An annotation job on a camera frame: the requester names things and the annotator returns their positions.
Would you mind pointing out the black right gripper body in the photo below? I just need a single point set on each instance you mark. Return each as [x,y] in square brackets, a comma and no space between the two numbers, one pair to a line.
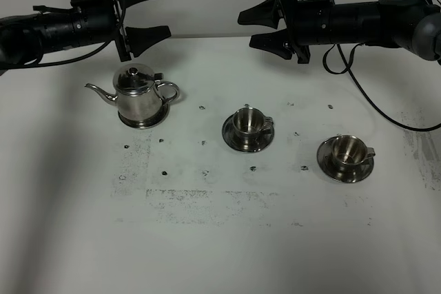
[300,18]

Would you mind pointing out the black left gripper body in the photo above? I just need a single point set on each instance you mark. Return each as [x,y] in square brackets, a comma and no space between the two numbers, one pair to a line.
[116,10]

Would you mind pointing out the left stainless steel saucer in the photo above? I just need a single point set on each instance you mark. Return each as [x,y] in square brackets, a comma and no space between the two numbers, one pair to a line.
[245,144]

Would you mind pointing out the left stainless steel teacup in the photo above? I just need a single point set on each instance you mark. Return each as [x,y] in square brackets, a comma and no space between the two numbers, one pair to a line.
[249,122]

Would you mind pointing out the right stainless steel teacup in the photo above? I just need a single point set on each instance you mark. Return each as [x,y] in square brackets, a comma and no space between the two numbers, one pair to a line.
[349,152]

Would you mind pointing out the right stainless steel saucer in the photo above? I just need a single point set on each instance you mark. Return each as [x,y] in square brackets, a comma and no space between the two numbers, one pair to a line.
[323,157]

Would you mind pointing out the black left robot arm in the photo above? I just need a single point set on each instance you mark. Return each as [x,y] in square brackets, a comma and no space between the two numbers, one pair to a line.
[25,39]

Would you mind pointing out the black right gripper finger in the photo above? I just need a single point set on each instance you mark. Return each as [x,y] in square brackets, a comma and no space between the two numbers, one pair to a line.
[264,14]
[276,43]

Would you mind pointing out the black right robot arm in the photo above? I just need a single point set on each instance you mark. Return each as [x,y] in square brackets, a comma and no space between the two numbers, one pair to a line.
[413,25]

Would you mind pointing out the stainless steel teapot saucer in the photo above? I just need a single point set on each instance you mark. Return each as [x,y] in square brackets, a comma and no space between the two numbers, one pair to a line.
[148,123]

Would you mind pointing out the stainless steel teacup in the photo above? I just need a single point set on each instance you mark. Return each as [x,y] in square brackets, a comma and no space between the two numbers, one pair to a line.
[349,152]
[249,122]

